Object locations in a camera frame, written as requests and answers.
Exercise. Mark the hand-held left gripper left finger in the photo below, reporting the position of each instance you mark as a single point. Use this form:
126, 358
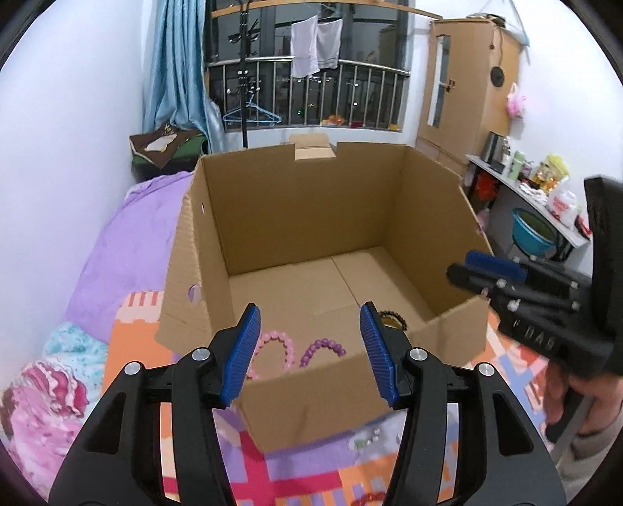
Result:
239, 357

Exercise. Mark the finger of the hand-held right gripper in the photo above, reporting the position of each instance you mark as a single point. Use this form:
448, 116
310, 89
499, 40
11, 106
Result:
496, 265
474, 280

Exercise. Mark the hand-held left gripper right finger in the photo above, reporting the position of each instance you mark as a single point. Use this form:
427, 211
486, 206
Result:
378, 357

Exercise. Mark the large cardboard box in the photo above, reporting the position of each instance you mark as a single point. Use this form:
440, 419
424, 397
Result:
292, 219

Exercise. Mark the person's right forearm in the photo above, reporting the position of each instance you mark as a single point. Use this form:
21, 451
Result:
596, 469

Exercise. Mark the person's right hand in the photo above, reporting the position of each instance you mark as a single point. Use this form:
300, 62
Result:
603, 404

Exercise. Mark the teal plastic basin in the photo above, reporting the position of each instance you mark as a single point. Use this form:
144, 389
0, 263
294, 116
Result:
533, 233

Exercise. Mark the red bag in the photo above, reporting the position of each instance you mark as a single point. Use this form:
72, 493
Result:
486, 187

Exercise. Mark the green bottle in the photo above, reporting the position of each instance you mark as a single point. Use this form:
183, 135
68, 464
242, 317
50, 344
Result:
517, 168

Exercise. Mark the silver kettle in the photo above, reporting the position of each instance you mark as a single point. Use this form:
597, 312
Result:
492, 148

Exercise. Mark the colourful patchwork mat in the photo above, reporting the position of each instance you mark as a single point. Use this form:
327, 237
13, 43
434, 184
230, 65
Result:
301, 477

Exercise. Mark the wooden wardrobe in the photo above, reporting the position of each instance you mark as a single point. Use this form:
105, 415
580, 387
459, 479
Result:
467, 121

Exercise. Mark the purple blanket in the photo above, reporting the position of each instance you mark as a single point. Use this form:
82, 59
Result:
126, 243

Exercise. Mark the pink plastic bag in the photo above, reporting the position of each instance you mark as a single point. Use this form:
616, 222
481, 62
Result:
516, 102

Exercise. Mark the pink floral quilt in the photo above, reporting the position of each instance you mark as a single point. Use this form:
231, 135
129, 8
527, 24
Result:
44, 399

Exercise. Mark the oranges on sill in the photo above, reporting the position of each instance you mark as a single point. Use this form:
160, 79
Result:
335, 119

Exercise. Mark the dark patterned cushion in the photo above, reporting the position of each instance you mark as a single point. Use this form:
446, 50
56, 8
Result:
160, 148

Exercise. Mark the blue clothes hanger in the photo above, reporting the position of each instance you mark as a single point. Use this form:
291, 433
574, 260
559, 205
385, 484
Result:
266, 115

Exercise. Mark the black coat rack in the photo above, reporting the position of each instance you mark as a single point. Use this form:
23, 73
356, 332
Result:
242, 97

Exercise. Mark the metal balcony railing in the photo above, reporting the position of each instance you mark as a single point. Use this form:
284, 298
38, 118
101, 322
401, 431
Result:
311, 62

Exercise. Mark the white hanging towel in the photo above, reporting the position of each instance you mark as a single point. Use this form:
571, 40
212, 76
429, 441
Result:
304, 46
329, 44

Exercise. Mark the blue curtain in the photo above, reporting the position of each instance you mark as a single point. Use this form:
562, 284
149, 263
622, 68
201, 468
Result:
170, 73

